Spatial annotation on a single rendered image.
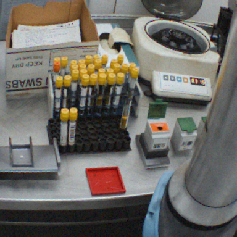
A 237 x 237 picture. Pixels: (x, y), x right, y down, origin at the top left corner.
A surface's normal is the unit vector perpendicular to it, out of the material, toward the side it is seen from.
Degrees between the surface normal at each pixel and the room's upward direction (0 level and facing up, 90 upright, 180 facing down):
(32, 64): 87
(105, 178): 0
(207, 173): 93
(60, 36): 2
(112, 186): 0
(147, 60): 90
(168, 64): 90
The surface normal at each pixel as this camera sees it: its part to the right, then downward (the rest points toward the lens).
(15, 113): 0.14, -0.74
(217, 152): -0.74, 0.40
